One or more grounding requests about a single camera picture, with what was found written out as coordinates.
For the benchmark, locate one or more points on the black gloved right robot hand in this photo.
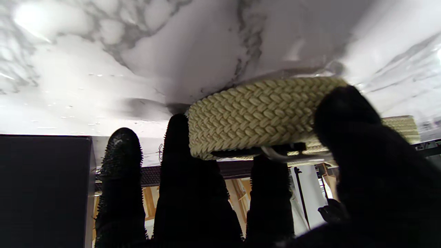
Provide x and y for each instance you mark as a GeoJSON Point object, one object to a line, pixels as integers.
{"type": "Point", "coordinates": [379, 189]}

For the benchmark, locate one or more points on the beige braided belt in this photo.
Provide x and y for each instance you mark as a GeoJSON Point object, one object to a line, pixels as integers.
{"type": "Point", "coordinates": [258, 113]}

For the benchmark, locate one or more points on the black belt storage box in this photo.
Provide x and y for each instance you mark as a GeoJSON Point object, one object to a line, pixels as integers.
{"type": "Point", "coordinates": [44, 193]}

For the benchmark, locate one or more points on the black tripod stand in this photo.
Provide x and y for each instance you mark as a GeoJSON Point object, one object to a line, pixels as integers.
{"type": "Point", "coordinates": [301, 196]}

